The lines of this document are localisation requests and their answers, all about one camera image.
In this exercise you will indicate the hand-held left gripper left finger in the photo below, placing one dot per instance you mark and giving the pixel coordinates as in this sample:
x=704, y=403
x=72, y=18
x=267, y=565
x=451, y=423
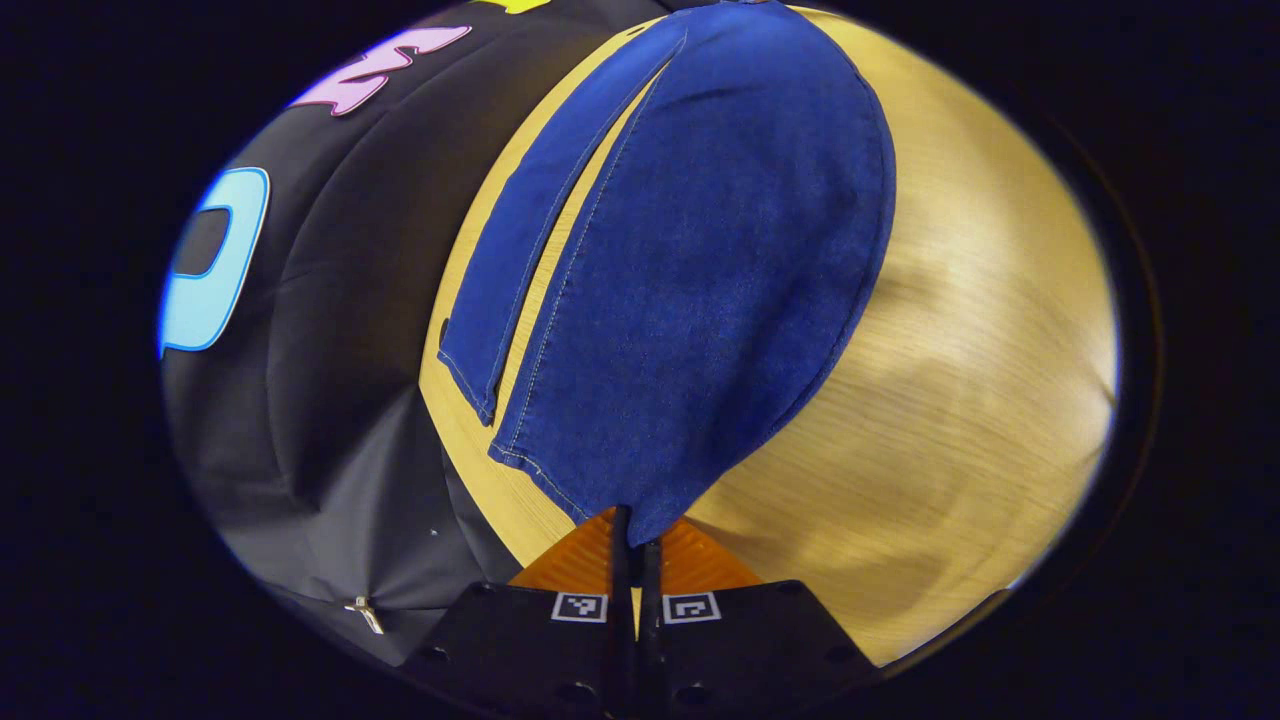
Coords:
x=621, y=560

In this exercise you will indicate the black backdrop cloth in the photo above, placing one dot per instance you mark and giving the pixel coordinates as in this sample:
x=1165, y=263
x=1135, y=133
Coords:
x=350, y=400

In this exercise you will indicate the small metal cloth clip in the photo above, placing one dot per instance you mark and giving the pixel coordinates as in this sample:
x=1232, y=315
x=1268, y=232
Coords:
x=365, y=613

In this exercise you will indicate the blue denim jeans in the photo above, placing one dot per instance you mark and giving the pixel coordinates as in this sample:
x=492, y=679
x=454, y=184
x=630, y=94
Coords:
x=700, y=300

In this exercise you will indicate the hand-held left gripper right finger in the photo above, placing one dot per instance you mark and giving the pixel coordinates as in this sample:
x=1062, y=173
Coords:
x=650, y=575

